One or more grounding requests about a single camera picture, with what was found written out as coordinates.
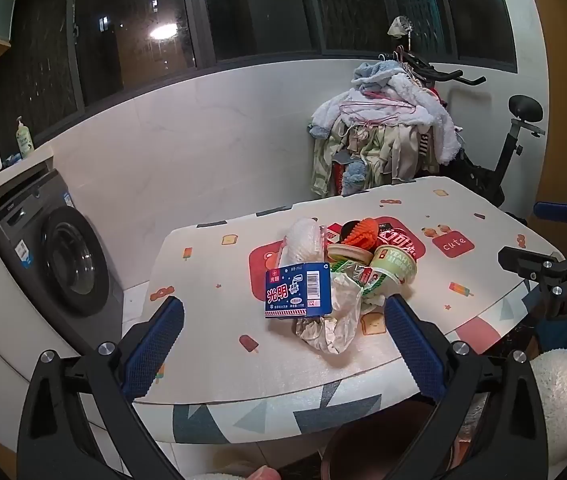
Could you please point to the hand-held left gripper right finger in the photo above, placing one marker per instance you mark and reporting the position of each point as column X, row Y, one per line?
column 413, row 350

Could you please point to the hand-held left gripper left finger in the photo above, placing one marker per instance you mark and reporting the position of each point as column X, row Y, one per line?
column 156, row 347

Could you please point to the blue printed carton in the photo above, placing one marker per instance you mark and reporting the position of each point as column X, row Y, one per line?
column 296, row 290

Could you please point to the black exercise bike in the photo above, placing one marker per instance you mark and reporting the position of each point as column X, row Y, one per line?
column 506, row 160

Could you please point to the crumpled clear plastic bag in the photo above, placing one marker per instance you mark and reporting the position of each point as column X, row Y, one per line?
column 336, row 325

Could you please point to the green instant noodle cup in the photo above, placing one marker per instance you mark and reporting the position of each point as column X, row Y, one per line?
column 396, row 262

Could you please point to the green and white wrapper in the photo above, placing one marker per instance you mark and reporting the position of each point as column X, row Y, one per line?
column 358, row 275

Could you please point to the cream round lid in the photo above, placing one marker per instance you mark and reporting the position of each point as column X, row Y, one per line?
column 348, row 254

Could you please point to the grey washing machine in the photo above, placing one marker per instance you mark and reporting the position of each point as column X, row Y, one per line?
column 73, row 260

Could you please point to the orange bristle brush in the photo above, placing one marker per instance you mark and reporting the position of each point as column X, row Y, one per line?
column 363, row 232

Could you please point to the black round lid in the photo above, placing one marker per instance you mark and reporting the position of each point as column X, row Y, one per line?
column 348, row 234

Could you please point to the small red packet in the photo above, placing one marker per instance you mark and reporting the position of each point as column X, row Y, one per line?
column 333, row 232

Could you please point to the white mesh plastic bag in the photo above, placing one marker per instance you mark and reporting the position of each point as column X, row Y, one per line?
column 303, row 242

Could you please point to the pile of clothes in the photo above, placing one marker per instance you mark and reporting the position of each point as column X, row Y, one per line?
column 383, row 125

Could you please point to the small blue cloth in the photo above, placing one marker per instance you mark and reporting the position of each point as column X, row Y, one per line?
column 12, row 159

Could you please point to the grey hanging cloth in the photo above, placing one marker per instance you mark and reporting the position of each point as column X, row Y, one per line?
column 399, row 26

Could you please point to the green soap pump bottle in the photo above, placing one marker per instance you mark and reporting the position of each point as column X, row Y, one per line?
column 24, row 140

